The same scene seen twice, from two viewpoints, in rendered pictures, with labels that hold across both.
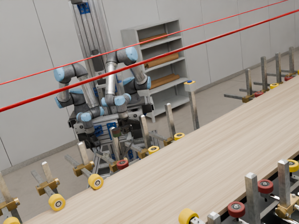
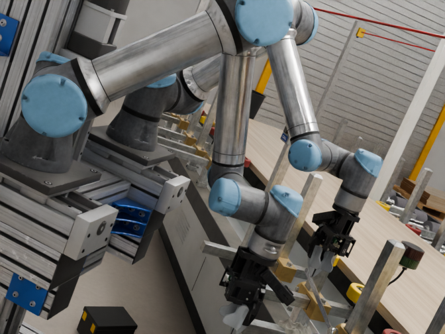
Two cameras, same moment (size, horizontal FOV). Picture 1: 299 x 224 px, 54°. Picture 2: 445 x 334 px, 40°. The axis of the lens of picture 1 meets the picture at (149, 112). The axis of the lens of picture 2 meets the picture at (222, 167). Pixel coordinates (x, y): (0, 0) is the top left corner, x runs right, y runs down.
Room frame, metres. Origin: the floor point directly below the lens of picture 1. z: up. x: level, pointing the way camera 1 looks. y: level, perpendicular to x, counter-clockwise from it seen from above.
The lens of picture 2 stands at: (2.06, 1.79, 1.46)
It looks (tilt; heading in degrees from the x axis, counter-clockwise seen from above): 12 degrees down; 282
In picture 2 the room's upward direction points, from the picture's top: 22 degrees clockwise
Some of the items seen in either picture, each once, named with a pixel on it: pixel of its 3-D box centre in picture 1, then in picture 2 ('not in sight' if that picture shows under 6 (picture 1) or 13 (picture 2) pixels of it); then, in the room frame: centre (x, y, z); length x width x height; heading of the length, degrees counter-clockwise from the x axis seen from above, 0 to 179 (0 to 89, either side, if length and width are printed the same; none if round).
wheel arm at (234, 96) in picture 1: (241, 98); (199, 160); (2.74, -0.93, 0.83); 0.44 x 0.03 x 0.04; 32
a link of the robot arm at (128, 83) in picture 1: (130, 84); (151, 88); (2.69, 0.12, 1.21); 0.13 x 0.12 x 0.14; 73
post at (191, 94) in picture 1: (195, 115); (266, 201); (2.31, -0.37, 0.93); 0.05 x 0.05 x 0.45; 32
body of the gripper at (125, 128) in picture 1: (124, 124); (338, 229); (2.04, 0.20, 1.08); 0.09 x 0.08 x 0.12; 122
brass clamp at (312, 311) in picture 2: (147, 152); (311, 300); (2.03, 0.08, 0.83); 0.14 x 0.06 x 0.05; 122
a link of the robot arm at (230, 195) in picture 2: (84, 117); (236, 197); (2.27, 0.53, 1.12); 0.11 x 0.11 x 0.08; 29
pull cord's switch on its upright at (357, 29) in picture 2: not in sight; (329, 95); (2.46, -2.70, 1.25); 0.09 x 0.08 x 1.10; 122
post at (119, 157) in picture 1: (120, 157); (356, 325); (1.90, 0.27, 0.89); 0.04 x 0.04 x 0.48; 32
